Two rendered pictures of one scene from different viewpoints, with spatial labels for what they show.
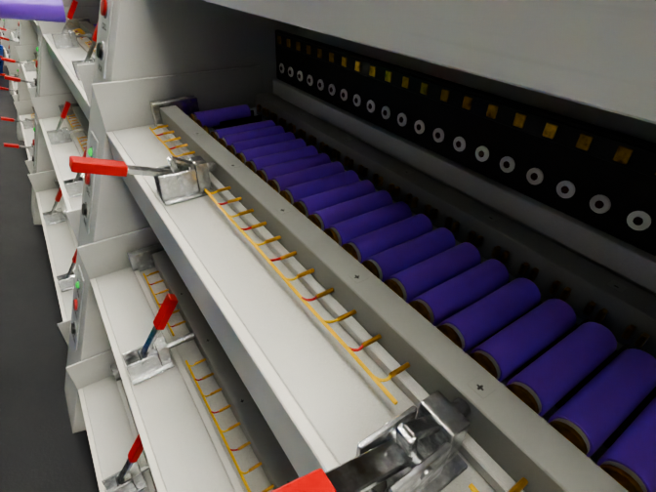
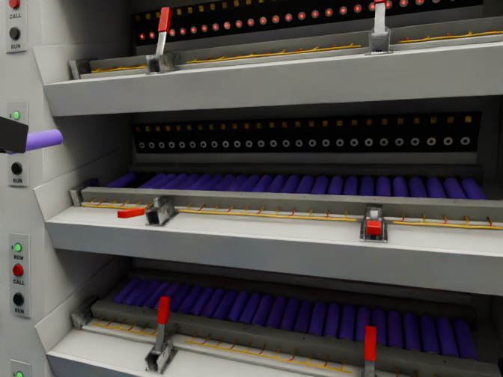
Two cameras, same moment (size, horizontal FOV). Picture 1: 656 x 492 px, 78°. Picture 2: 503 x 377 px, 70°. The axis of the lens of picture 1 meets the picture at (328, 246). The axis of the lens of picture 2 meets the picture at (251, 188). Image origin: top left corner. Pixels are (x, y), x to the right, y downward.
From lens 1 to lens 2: 0.30 m
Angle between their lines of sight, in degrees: 33
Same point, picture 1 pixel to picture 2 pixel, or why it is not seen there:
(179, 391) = (196, 358)
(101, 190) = (45, 269)
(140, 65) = (58, 167)
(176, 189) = (164, 216)
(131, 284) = (87, 336)
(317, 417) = (337, 238)
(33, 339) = not seen: outside the picture
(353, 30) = (281, 102)
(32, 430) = not seen: outside the picture
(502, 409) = (385, 200)
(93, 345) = not seen: outside the picture
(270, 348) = (296, 235)
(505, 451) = (394, 209)
